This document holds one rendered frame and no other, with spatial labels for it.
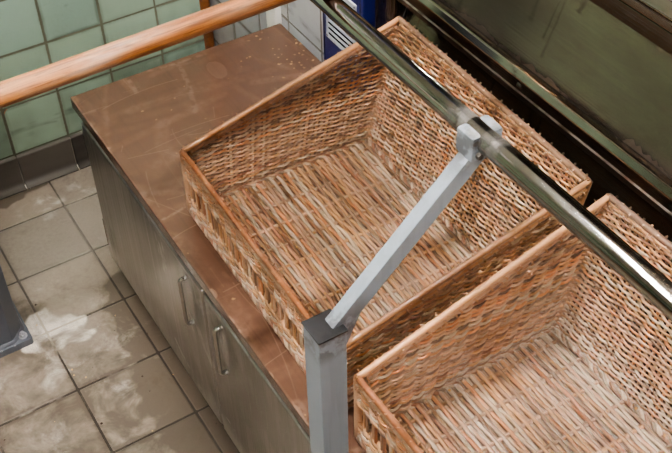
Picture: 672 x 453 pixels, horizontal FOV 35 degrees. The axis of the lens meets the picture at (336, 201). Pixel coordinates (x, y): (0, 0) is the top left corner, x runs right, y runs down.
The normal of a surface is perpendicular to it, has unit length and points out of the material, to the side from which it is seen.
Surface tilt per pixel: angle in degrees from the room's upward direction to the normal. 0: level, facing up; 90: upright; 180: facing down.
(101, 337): 0
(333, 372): 90
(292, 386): 0
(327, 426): 90
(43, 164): 90
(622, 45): 70
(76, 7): 90
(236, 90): 0
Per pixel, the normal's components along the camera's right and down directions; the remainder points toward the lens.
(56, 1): 0.53, 0.57
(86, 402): -0.02, -0.73
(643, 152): -0.80, 0.10
